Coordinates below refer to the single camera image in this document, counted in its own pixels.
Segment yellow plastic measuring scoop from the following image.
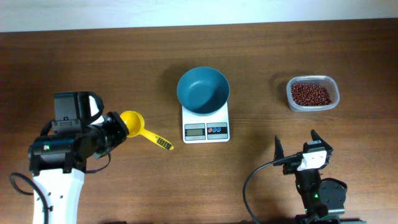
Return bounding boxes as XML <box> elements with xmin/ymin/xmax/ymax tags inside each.
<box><xmin>120</xmin><ymin>111</ymin><xmax>174</xmax><ymax>150</ymax></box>

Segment clear plastic container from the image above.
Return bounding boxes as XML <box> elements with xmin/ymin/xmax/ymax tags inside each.
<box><xmin>286</xmin><ymin>75</ymin><xmax>340</xmax><ymax>112</ymax></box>

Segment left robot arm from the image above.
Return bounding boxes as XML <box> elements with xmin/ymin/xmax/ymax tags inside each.
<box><xmin>28</xmin><ymin>91</ymin><xmax>129</xmax><ymax>223</ymax></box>

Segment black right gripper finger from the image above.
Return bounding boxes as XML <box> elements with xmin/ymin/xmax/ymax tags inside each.
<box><xmin>310</xmin><ymin>129</ymin><xmax>331</xmax><ymax>149</ymax></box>
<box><xmin>273</xmin><ymin>135</ymin><xmax>285</xmax><ymax>166</ymax></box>

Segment red beans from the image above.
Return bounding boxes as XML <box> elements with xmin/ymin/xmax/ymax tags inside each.
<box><xmin>290</xmin><ymin>84</ymin><xmax>331</xmax><ymax>106</ymax></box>

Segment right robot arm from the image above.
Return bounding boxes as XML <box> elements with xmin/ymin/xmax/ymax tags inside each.
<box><xmin>274</xmin><ymin>130</ymin><xmax>365</xmax><ymax>223</ymax></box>

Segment teal blue bowl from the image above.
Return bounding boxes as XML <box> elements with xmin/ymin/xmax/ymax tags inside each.
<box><xmin>177</xmin><ymin>67</ymin><xmax>230</xmax><ymax>116</ymax></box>

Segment white digital kitchen scale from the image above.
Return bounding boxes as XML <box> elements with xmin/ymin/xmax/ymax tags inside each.
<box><xmin>182</xmin><ymin>103</ymin><xmax>230</xmax><ymax>144</ymax></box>

